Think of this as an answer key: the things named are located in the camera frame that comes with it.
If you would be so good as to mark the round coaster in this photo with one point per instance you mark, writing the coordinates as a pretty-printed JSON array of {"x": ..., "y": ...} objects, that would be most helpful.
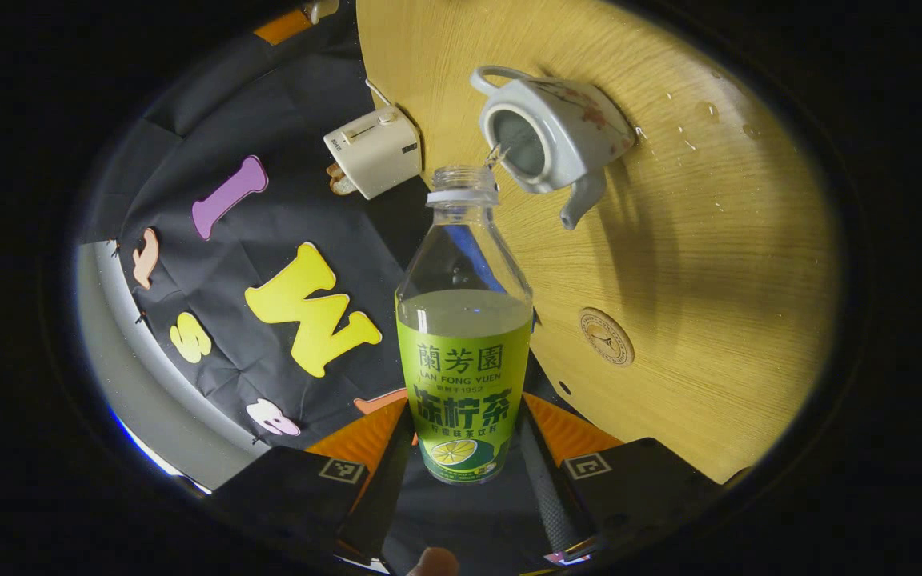
[{"x": 607, "y": 338}]

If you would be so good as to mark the white floral teacup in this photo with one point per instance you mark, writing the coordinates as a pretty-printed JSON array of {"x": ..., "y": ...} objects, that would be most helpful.
[{"x": 573, "y": 120}]

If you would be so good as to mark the white toaster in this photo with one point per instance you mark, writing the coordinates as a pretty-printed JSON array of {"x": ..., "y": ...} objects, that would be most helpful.
[{"x": 373, "y": 152}]

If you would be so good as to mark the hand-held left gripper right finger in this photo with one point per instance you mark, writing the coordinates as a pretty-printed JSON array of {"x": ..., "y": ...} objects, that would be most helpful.
[{"x": 545, "y": 496}]

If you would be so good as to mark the black backdrop cloth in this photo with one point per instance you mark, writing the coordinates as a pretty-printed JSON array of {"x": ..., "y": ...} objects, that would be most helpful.
[{"x": 269, "y": 216}]

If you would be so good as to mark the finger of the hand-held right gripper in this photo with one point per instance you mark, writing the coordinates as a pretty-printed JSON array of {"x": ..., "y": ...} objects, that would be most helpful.
[{"x": 281, "y": 26}]

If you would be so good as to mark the green label water bottle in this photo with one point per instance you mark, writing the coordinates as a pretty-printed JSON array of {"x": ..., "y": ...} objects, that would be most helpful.
[{"x": 465, "y": 376}]

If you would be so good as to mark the brown bread slice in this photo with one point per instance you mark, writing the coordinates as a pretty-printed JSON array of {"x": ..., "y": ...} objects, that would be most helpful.
[{"x": 335, "y": 170}]

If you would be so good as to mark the pale bread slice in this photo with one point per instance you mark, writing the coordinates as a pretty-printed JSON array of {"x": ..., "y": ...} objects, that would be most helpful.
[{"x": 345, "y": 186}]

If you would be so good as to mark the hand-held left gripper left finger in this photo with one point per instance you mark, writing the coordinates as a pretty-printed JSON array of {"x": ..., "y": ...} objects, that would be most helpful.
[{"x": 385, "y": 496}]

